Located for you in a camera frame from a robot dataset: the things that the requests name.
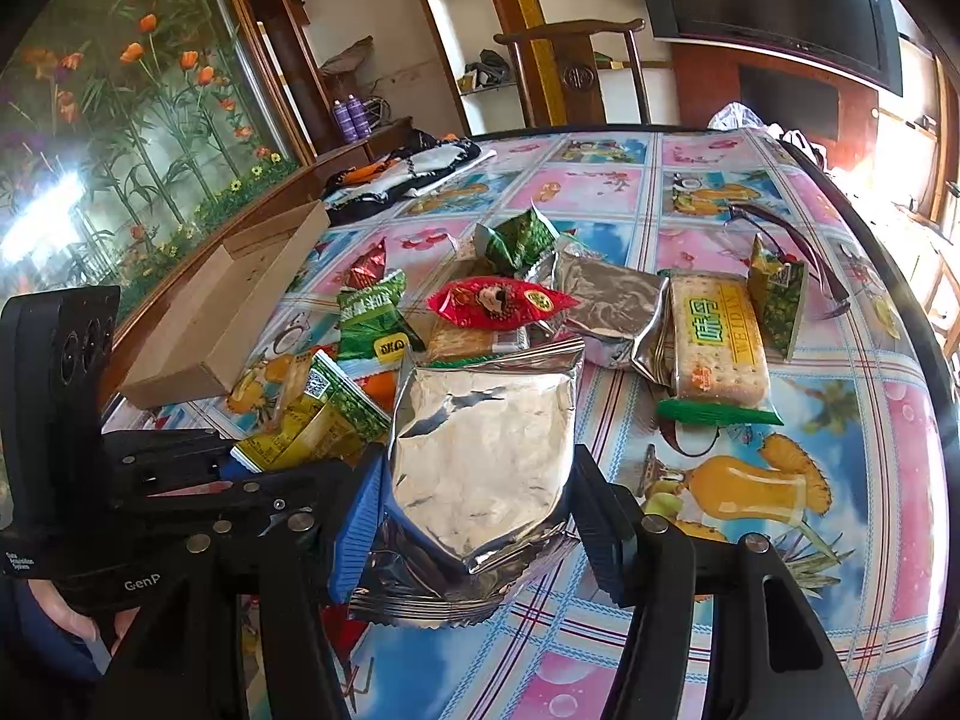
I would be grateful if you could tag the person's left hand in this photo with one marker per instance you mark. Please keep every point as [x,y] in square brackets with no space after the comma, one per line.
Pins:
[63,615]

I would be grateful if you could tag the wooden chair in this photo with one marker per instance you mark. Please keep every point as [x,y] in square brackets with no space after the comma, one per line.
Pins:
[558,76]

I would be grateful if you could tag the brown cardboard box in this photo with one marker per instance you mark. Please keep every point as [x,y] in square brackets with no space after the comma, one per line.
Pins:
[200,346]

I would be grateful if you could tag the green pea snack packet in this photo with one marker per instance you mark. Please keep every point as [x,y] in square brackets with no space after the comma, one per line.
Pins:
[374,334]

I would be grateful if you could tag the green foil packet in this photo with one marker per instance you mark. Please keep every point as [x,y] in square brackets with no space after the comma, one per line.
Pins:
[516,244]

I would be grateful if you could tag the wooden side cabinet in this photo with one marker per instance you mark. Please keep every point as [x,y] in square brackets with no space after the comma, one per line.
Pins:
[383,140]

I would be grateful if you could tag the small cracker pack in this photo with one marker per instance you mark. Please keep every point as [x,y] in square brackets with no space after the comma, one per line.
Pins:
[454,344]

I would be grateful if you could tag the black white orange cloth bag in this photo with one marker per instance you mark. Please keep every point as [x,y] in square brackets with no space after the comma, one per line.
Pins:
[409,172]

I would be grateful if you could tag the dark red foil packet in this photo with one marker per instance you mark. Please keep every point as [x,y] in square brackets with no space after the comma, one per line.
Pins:
[368,269]

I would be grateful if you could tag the large silver foil snack bag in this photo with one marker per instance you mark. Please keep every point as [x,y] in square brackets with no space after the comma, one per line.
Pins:
[477,473]

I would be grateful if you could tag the silver foil pouch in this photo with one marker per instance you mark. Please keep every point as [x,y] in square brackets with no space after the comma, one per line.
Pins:
[620,314]

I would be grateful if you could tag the purple framed eyeglasses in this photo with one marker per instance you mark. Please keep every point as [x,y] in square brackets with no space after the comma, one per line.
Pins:
[830,285]

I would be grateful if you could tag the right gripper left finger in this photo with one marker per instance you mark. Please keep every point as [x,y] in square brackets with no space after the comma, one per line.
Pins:
[296,542]

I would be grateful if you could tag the colourful fruit print tablecloth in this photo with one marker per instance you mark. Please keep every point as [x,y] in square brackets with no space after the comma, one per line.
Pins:
[850,490]

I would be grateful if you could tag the purple spray can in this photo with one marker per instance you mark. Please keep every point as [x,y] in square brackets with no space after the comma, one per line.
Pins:
[345,122]
[359,117]

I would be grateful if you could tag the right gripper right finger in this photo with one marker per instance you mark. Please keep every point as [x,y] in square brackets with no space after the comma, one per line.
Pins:
[769,656]

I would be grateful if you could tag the red candy packet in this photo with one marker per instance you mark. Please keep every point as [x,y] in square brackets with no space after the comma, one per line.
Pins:
[497,304]

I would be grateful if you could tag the cracker pack yellow label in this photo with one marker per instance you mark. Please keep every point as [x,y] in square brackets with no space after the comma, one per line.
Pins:
[720,375]

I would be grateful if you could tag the white plastic bag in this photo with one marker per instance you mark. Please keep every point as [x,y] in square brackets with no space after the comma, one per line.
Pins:
[737,115]

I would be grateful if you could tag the black items on shelf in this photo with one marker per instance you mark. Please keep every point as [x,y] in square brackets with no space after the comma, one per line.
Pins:
[490,70]

